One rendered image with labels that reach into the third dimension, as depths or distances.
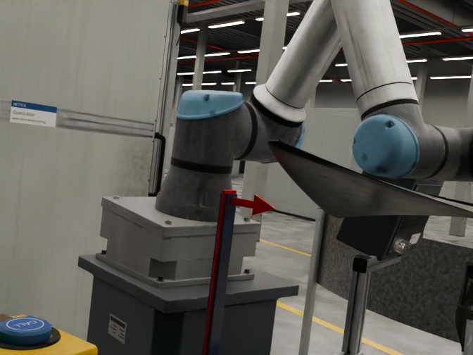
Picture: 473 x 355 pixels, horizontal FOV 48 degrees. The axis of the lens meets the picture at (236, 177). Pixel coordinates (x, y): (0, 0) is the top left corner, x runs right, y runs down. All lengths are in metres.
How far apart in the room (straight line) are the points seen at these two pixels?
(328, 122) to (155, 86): 8.24
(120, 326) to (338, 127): 9.68
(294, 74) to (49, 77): 1.40
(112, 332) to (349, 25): 0.64
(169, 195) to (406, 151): 0.46
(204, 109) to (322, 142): 9.83
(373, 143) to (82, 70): 1.80
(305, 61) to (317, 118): 9.93
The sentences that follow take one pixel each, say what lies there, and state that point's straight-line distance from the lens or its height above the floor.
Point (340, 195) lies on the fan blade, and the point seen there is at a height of 1.21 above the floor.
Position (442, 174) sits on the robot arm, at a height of 1.24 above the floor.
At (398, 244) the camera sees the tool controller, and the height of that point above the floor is 1.08.
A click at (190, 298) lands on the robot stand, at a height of 1.00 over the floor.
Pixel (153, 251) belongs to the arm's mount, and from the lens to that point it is 0.91.
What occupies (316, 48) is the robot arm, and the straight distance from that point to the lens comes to 0.98.
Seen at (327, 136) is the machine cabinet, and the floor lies 1.70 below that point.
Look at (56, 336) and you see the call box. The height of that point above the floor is 1.07.
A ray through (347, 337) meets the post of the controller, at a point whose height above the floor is 0.89.
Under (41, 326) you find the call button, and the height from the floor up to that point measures 1.08.
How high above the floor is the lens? 1.24
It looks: 3 degrees down
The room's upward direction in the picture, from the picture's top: 7 degrees clockwise
